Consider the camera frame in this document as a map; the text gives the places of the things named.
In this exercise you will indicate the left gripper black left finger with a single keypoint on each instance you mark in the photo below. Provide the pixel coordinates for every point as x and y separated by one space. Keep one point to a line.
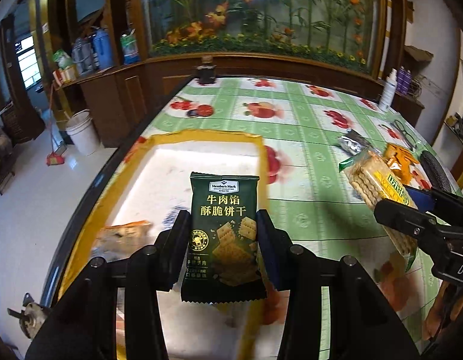
172 246

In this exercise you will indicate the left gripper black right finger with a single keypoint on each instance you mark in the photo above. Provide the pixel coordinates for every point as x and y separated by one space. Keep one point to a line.
275 246

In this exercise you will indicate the dark green cracker packet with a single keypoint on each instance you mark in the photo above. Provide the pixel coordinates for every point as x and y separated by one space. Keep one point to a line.
222 258

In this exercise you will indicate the orange panda snack packet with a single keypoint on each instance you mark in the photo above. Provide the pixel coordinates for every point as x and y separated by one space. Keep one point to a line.
400 161

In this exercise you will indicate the silver foil snack bag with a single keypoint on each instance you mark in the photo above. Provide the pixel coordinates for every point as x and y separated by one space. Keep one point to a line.
354 143

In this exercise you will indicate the person's right hand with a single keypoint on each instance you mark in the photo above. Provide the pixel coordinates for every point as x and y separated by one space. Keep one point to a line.
437 313

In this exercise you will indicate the black textured glasses case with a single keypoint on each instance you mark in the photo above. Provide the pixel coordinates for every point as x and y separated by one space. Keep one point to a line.
434 171

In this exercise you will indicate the orange snack pack in tray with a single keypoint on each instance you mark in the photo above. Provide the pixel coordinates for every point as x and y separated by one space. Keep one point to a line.
121 241

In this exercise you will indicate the yellow cardboard tray box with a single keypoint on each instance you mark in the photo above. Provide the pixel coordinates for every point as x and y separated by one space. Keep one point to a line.
153 183

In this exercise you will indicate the black rimmed eyeglasses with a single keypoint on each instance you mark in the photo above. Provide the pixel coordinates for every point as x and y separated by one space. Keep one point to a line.
405 134

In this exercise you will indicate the white spray bottle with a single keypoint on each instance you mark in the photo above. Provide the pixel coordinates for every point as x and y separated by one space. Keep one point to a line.
389 90

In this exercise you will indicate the purple bottles on shelf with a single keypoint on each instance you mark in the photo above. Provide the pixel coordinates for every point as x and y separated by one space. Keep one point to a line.
403 80

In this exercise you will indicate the red broom dustpan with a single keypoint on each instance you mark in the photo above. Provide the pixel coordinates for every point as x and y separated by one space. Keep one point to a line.
55 157

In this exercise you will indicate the white plastic bucket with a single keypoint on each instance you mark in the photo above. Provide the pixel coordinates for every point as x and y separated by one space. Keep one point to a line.
82 132

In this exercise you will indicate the dark glass jar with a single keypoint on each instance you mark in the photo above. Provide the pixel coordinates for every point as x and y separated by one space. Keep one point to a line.
205 72

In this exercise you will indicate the green blue bag on cabinet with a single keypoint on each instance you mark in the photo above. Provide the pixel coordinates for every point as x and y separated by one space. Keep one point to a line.
129 47

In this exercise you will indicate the blue thermos jug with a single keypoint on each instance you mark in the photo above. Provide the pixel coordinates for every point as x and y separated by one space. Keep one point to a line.
102 45

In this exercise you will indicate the flower bamboo glass panel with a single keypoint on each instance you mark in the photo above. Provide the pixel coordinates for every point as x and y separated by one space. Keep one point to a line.
336 32

